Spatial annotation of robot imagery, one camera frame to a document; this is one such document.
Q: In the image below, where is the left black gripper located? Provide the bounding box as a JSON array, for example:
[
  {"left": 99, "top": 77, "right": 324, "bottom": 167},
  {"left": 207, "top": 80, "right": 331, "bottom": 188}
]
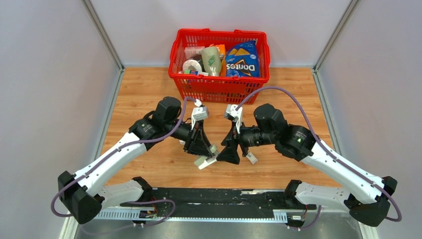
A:
[{"left": 165, "top": 119, "right": 213, "bottom": 159}]

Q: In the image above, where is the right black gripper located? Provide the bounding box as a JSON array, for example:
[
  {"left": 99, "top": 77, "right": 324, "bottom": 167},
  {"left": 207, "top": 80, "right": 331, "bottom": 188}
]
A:
[{"left": 216, "top": 120, "right": 277, "bottom": 165}]

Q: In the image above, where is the greenish white stapler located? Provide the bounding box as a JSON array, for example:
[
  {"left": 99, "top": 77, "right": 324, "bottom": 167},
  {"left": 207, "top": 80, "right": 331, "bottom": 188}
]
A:
[{"left": 194, "top": 144, "right": 218, "bottom": 170}]

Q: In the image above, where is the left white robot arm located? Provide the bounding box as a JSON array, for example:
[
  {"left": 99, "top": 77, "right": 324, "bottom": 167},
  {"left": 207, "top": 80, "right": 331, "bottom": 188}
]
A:
[{"left": 55, "top": 97, "right": 217, "bottom": 224}]

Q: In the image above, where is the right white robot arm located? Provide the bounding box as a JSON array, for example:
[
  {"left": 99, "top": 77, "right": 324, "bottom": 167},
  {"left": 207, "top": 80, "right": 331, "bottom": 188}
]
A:
[{"left": 216, "top": 104, "right": 397, "bottom": 227}]

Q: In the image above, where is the white paper tag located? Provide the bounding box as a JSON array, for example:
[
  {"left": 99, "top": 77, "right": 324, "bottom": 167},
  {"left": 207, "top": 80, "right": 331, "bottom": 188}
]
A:
[{"left": 246, "top": 152, "right": 258, "bottom": 164}]

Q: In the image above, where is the small white blue box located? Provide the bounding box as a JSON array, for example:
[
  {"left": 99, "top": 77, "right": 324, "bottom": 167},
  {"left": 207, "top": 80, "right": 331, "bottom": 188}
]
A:
[{"left": 183, "top": 69, "right": 209, "bottom": 76}]

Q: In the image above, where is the white tape roll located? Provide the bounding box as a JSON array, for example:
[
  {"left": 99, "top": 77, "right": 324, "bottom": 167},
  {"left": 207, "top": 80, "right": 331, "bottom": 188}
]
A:
[{"left": 182, "top": 59, "right": 203, "bottom": 72}]

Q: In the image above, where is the red plastic shopping basket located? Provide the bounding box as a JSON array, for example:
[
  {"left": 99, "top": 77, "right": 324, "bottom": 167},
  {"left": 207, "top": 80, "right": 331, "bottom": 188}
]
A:
[{"left": 168, "top": 28, "right": 271, "bottom": 104}]

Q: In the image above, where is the beige squeeze bottle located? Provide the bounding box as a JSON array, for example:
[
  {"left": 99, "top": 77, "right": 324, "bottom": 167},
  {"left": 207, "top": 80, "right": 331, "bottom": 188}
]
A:
[{"left": 201, "top": 46, "right": 221, "bottom": 76}]

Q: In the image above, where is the clear plastic wrapped packet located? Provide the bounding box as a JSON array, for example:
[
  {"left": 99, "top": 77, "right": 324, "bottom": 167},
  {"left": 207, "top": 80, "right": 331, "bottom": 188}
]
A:
[{"left": 184, "top": 46, "right": 205, "bottom": 59}]

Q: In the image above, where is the blue Doritos chip bag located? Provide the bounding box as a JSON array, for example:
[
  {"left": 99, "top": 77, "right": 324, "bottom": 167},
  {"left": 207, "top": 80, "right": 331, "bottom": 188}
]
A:
[{"left": 225, "top": 40, "right": 260, "bottom": 78}]

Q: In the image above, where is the orange snack packet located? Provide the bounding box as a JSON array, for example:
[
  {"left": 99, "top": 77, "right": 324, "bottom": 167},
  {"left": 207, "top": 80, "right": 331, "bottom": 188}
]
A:
[{"left": 210, "top": 44, "right": 226, "bottom": 77}]

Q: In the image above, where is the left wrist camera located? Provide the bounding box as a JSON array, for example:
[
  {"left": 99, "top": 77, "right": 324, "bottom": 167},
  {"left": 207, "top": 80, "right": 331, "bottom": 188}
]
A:
[{"left": 191, "top": 106, "right": 209, "bottom": 129}]

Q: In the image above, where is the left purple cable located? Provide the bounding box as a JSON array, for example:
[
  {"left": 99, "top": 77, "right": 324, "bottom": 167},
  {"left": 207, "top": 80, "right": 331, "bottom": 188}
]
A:
[{"left": 50, "top": 96, "right": 203, "bottom": 219}]

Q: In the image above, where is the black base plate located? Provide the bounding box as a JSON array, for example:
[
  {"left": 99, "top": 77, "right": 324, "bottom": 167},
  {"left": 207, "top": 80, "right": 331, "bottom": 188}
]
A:
[{"left": 145, "top": 188, "right": 317, "bottom": 217}]

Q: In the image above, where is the white perforated cable tray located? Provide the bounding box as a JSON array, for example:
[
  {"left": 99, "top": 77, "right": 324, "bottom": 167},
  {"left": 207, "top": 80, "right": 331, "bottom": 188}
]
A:
[{"left": 95, "top": 207, "right": 288, "bottom": 223}]

